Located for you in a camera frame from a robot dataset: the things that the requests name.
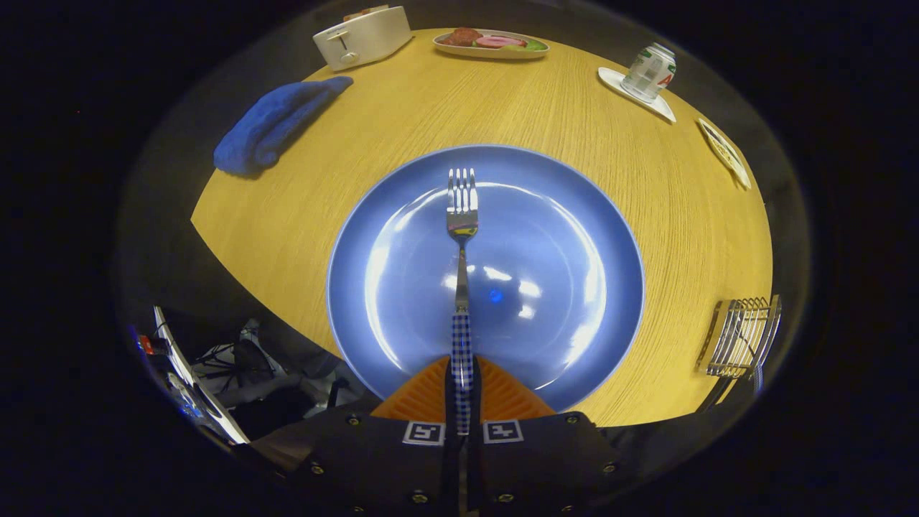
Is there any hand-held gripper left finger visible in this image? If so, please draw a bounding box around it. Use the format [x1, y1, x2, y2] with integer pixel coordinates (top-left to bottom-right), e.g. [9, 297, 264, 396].
[294, 357, 460, 517]

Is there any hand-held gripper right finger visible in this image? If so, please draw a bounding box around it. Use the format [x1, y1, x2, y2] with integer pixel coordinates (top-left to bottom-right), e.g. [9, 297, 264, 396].
[477, 357, 633, 517]

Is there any fork with checked handle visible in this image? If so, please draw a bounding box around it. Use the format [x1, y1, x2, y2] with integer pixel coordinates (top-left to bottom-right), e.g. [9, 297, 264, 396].
[446, 168, 480, 439]

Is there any silver flat panel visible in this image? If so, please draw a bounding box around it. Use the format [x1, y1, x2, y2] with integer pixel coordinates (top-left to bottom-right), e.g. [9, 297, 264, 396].
[133, 305, 248, 446]

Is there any blue plate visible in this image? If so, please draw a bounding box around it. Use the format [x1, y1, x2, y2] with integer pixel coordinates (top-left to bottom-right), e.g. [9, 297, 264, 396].
[327, 144, 645, 414]

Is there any blue cloth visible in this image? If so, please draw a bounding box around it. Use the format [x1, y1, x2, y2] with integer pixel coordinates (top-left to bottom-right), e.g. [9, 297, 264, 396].
[213, 75, 354, 177]

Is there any white divided dish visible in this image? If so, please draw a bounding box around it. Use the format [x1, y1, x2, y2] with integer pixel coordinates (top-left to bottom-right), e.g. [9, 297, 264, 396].
[696, 117, 752, 191]

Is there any white square coaster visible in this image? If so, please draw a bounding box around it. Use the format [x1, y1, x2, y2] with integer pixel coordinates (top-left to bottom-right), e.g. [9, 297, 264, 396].
[597, 67, 677, 124]

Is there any white drink bottle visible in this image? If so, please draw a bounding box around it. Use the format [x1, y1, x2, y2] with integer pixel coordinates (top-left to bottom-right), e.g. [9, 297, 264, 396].
[620, 42, 677, 103]

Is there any beige food plate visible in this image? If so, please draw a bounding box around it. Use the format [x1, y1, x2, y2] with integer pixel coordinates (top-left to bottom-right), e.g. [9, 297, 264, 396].
[432, 29, 550, 60]

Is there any white toaster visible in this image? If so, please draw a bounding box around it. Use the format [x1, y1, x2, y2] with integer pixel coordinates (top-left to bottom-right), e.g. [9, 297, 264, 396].
[312, 6, 414, 73]

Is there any tangle of cables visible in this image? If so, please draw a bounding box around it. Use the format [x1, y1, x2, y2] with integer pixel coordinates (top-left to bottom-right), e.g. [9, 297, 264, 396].
[190, 320, 288, 388]

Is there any metal wire rack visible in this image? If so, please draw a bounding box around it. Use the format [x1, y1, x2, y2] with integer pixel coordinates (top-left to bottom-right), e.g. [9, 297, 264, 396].
[694, 294, 782, 381]

